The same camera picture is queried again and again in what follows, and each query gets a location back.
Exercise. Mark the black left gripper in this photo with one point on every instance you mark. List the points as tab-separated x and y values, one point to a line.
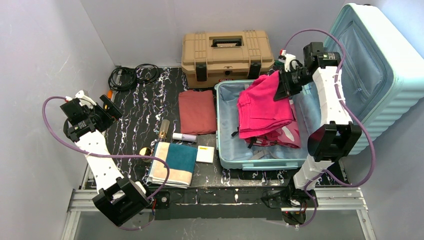
100	110

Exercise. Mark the magenta shorts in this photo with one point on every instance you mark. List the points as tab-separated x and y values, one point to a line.
261	106

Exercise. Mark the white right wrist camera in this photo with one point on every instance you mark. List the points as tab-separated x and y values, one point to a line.
289	61

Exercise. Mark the orange handled screwdriver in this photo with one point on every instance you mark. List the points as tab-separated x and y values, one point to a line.
109	96

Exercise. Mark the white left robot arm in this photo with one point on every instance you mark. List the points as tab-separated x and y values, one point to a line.
118	197

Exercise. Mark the white lavender tube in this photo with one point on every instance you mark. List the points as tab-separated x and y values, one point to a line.
184	137

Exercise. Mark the rust red cloth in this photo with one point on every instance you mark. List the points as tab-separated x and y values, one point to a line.
197	112

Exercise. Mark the teal and beige folded towel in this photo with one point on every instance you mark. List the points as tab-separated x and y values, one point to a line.
181	161

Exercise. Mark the gold round compact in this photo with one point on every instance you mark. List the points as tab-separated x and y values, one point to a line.
146	151

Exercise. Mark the light blue open suitcase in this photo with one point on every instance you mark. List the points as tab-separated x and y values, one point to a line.
382	77

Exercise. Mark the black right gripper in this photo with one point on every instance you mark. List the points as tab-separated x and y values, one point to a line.
284	84

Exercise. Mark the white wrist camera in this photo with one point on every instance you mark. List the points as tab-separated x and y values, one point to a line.
289	61
81	98

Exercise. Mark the white square packet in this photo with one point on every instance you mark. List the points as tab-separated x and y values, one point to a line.
205	154

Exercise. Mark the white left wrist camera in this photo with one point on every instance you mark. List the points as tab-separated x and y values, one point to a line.
81	98

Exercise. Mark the pink camouflage pants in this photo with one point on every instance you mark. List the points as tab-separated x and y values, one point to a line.
288	136

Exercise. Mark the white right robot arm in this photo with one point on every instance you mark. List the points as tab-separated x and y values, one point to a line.
336	134

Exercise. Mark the tan plastic toolbox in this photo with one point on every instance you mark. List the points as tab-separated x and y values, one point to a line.
209	58

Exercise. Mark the clear gold perfume bottle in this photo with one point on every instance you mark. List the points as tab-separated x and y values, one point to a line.
163	130

